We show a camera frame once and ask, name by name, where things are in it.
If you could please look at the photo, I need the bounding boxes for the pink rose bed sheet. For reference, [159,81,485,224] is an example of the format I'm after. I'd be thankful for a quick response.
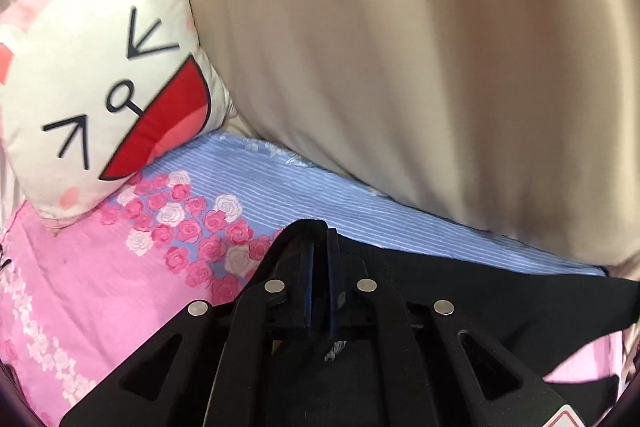
[1,133,625,426]

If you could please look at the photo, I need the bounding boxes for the white cat face pillow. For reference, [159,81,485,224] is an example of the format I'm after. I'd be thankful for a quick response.
[1,0,232,231]

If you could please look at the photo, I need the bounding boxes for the beige quilt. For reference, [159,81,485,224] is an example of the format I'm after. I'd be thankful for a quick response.
[190,0,639,279]

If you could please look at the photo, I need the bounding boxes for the black pants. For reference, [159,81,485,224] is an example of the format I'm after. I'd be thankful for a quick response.
[334,235,640,417]

